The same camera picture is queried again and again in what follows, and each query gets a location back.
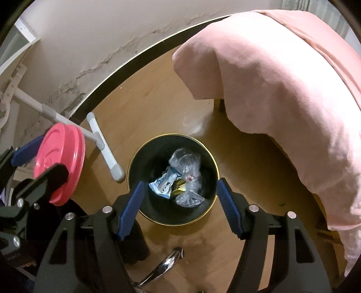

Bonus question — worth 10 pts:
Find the grey curtain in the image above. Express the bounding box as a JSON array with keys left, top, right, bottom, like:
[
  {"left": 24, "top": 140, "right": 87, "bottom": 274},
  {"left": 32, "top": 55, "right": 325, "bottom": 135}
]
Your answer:
[{"left": 280, "top": 0, "right": 350, "bottom": 37}]

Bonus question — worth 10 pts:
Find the clear plastic bag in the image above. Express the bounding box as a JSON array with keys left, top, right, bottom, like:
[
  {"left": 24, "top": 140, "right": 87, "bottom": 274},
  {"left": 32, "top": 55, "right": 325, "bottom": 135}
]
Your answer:
[{"left": 169, "top": 148, "right": 206, "bottom": 208}]

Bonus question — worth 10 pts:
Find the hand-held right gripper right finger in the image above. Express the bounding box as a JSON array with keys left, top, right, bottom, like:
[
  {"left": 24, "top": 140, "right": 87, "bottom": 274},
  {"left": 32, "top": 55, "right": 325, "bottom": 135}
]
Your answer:
[{"left": 217, "top": 178, "right": 332, "bottom": 293}]

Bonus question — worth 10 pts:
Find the black trash bin gold rim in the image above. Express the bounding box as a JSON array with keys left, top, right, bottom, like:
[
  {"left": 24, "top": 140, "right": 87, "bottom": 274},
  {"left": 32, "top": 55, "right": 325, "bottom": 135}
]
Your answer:
[{"left": 127, "top": 133, "right": 220, "bottom": 227}]

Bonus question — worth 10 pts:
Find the blue white wrapper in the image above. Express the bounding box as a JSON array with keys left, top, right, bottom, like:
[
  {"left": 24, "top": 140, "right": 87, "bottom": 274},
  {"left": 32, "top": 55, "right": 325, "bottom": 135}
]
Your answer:
[{"left": 149, "top": 166, "right": 181, "bottom": 199}]

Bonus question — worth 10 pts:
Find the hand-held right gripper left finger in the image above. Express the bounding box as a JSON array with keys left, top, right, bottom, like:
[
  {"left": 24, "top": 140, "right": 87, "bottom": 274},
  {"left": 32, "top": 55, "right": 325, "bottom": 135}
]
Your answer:
[{"left": 33, "top": 181, "right": 146, "bottom": 293}]

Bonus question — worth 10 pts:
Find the pink round lid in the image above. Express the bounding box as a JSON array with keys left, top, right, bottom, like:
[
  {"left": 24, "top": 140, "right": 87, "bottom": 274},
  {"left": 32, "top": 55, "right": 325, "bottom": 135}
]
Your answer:
[{"left": 33, "top": 122, "right": 86, "bottom": 206}]

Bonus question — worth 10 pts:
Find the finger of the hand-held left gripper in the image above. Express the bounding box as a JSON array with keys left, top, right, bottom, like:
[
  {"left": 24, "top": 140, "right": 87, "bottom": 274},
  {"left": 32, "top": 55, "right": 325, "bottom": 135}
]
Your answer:
[
  {"left": 13, "top": 163, "right": 72, "bottom": 215},
  {"left": 0, "top": 135, "right": 44, "bottom": 181}
]

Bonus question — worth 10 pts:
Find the pink blanket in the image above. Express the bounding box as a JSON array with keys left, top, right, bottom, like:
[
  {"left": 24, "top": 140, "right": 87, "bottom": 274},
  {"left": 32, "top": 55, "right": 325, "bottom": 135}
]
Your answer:
[{"left": 172, "top": 10, "right": 361, "bottom": 279}]

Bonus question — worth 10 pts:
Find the yellow snack bag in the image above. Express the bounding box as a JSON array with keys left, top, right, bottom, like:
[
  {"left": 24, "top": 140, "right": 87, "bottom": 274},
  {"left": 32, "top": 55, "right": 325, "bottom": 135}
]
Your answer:
[{"left": 172, "top": 180, "right": 188, "bottom": 196}]

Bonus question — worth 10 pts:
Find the chrome chair leg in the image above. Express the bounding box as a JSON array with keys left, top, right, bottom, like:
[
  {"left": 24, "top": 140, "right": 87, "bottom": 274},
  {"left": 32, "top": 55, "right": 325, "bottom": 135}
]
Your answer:
[{"left": 135, "top": 248, "right": 185, "bottom": 293}]

